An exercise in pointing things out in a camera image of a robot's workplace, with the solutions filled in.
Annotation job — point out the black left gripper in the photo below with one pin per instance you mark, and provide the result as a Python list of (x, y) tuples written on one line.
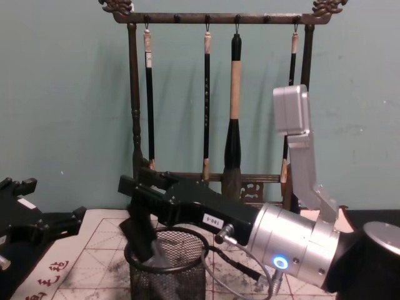
[(15, 212)]

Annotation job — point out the thin black calligraphy brush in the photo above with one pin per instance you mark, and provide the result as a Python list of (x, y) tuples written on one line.
[(150, 109), (207, 109), (293, 65)]

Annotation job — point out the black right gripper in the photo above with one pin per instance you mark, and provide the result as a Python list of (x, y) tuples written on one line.
[(212, 209)]

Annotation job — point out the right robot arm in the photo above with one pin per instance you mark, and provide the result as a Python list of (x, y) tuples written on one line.
[(297, 237)]

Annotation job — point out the dark wooden brush rack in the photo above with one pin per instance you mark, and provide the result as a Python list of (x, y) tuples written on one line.
[(218, 19)]

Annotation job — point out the thick black brush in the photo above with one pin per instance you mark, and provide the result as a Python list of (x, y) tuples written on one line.
[(140, 232)]

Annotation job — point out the black mesh pen holder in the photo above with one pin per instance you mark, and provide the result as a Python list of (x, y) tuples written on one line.
[(168, 281)]

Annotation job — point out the white gridded felt mat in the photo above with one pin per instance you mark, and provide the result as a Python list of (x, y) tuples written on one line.
[(103, 250)]

